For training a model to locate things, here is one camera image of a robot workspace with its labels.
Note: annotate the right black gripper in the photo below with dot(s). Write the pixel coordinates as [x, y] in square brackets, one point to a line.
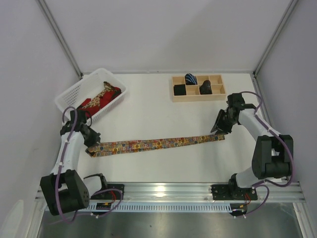
[221, 121]

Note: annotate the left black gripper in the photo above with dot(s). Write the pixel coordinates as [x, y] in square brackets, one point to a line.
[92, 138]

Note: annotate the colourful patterned tie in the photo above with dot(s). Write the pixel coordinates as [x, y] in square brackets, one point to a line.
[135, 146]

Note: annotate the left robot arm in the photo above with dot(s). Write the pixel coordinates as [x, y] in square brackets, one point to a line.
[63, 189]

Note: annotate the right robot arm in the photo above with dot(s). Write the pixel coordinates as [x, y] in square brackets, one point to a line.
[272, 159]

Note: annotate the beige patterned tie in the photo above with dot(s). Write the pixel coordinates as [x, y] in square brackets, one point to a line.
[96, 100]

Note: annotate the wooden compartment box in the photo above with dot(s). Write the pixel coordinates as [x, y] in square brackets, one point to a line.
[193, 92]

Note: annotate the rolled dark brown tie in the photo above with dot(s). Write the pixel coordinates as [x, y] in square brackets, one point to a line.
[205, 88]

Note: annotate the white plastic basket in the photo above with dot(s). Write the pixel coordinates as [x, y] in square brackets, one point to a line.
[89, 87]

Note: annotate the red tie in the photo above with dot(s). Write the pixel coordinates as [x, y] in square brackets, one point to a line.
[104, 101]

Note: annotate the rolled black tie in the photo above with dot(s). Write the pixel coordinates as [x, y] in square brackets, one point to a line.
[179, 90]

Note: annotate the rolled blue striped tie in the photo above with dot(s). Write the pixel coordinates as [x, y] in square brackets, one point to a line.
[190, 79]

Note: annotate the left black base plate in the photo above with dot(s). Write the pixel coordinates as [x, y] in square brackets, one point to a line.
[113, 194]

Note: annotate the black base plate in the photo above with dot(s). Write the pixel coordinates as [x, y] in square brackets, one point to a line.
[226, 192]
[113, 194]

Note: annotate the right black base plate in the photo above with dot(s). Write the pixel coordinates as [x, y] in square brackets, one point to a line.
[226, 192]

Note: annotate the white slotted cable duct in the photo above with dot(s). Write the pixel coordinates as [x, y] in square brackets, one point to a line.
[173, 207]

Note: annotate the aluminium mounting rail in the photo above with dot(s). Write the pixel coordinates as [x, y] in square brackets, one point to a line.
[193, 191]

